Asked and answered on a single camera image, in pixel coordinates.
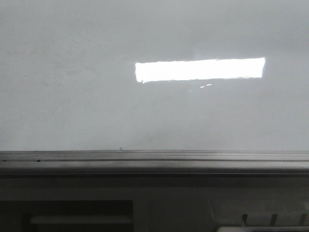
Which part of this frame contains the white slotted tray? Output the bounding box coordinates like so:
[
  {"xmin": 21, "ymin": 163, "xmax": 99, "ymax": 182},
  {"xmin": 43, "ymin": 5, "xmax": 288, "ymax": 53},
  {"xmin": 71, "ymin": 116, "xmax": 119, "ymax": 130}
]
[{"xmin": 211, "ymin": 199, "xmax": 309, "ymax": 229}]

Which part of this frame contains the white whiteboard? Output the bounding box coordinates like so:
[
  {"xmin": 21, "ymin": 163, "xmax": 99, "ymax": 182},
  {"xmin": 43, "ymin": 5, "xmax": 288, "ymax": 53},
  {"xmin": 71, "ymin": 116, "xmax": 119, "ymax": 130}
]
[{"xmin": 0, "ymin": 0, "xmax": 309, "ymax": 151}]

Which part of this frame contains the grey aluminium whiteboard frame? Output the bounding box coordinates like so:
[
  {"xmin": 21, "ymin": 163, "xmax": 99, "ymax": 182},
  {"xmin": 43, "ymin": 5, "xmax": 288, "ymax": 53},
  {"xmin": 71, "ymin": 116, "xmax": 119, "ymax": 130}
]
[{"xmin": 0, "ymin": 150, "xmax": 309, "ymax": 176}]

